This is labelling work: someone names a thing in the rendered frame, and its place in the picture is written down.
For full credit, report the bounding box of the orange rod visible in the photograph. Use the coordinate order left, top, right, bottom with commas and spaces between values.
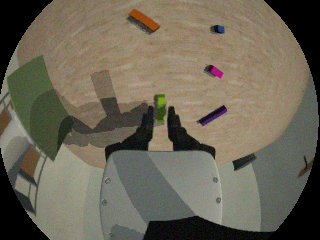
129, 9, 160, 32

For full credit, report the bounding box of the purple rod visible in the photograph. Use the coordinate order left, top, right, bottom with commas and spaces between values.
199, 105, 227, 126

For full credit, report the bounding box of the magenta rod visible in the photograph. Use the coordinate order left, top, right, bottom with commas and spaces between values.
208, 65, 223, 79

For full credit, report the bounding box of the lime green rectangular bar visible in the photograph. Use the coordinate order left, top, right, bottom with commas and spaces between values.
158, 94, 165, 123

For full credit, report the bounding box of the small blue block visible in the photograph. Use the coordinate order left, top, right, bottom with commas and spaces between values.
214, 25, 225, 34

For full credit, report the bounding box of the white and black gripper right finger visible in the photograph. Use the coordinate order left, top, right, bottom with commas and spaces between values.
167, 106, 216, 160

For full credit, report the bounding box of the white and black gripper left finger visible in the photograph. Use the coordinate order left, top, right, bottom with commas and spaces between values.
105, 105, 154, 162

